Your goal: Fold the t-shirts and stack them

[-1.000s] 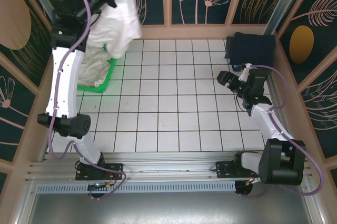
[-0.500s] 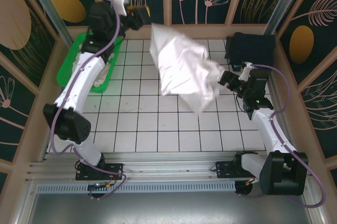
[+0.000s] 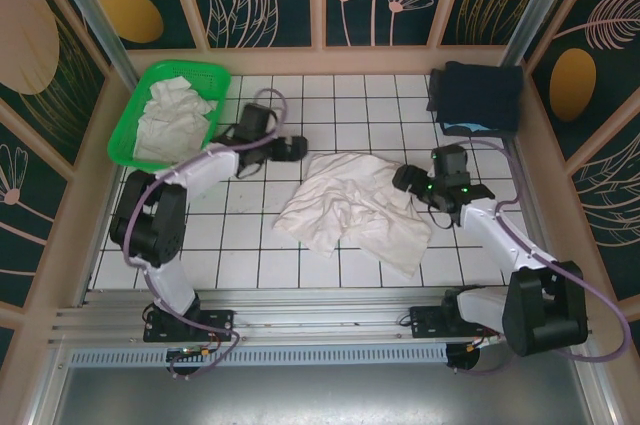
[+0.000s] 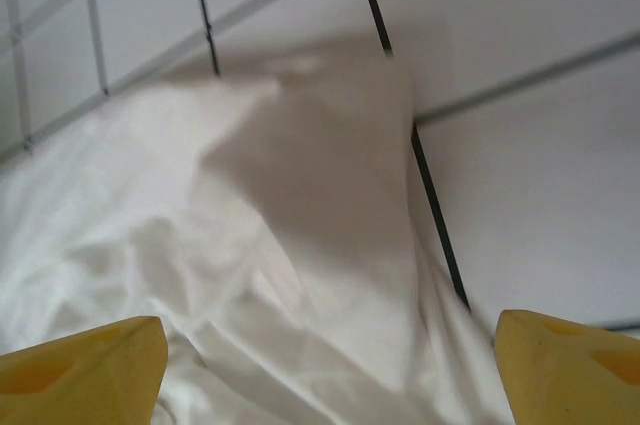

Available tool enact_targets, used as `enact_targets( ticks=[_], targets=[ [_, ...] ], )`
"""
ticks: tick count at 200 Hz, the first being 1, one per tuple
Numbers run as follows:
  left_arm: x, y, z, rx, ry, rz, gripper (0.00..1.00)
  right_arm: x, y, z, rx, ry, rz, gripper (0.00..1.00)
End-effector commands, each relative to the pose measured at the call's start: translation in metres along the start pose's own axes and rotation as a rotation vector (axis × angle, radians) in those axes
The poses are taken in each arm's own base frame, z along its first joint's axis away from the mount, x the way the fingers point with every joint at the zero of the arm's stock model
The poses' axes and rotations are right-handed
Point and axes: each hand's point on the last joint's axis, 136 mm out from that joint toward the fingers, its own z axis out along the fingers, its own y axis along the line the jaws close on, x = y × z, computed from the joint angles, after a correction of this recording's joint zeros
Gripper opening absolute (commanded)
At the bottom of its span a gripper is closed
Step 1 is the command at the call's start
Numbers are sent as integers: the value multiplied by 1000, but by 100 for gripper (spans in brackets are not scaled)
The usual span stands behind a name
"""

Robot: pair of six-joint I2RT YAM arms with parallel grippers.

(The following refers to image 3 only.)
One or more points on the folded black t-shirt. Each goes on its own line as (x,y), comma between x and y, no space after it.
(435,90)

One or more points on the crumpled white t-shirt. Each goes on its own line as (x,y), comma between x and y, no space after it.
(170,120)

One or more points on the green plastic basket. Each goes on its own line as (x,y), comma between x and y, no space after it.
(165,70)

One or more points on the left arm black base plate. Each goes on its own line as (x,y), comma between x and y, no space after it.
(220,320)

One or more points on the folded navy t-shirt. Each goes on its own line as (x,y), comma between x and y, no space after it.
(480,90)

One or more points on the aluminium corner post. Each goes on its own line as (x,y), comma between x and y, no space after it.
(536,5)
(90,15)

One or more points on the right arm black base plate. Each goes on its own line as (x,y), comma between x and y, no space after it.
(425,320)

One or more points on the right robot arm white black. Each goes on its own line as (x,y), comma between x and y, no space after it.
(495,235)

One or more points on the large white t-shirt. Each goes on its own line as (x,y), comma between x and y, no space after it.
(340,205)

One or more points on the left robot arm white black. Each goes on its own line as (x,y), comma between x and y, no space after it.
(205,170)

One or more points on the grey metal sheet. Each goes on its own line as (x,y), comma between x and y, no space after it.
(320,395)

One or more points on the folded light blue t-shirt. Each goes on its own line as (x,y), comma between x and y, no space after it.
(467,126)

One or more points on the aluminium frame rail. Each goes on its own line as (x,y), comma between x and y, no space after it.
(320,315)

